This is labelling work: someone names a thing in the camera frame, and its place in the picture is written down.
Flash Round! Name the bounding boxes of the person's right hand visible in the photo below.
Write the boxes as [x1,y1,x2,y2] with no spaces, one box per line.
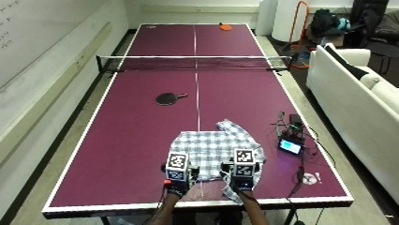
[220,160,265,193]

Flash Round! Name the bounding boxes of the person's left hand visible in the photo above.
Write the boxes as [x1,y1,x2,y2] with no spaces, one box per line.
[161,161,201,198]

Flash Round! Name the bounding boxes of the grey checked shirt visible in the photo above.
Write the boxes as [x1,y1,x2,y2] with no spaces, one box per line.
[169,118,268,205]

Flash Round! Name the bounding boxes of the left marker cube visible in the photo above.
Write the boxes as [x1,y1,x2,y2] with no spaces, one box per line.
[165,151,192,182]

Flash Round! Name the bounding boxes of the marker cube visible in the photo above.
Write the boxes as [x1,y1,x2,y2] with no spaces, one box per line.
[232,148,256,178]
[165,151,192,182]

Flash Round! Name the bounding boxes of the right marker cube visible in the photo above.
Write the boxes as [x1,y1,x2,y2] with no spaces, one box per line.
[232,148,256,178]

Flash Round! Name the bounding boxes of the small screen device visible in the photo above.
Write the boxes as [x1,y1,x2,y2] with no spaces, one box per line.
[277,136,306,157]

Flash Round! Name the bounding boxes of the black table tennis paddle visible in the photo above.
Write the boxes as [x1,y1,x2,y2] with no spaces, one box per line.
[155,92,190,106]

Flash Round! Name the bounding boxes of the white sofa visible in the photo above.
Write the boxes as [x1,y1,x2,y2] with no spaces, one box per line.
[306,43,399,204]

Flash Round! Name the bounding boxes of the table tennis net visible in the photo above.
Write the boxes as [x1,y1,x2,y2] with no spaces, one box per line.
[95,54,300,73]

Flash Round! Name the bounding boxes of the white round pillar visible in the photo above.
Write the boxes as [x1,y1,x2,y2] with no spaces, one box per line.
[272,0,310,43]

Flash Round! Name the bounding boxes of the black backpack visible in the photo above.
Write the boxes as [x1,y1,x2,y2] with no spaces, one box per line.
[310,8,342,38]

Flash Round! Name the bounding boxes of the whiteboard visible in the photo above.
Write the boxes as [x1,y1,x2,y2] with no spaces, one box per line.
[0,0,111,89]

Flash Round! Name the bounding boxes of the black office chair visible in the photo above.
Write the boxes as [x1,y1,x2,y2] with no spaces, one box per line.
[349,0,399,75]

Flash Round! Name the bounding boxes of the black cables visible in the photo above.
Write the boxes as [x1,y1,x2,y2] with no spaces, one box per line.
[272,111,339,225]

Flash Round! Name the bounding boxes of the orange metal frame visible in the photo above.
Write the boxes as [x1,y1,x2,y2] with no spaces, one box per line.
[288,0,311,69]

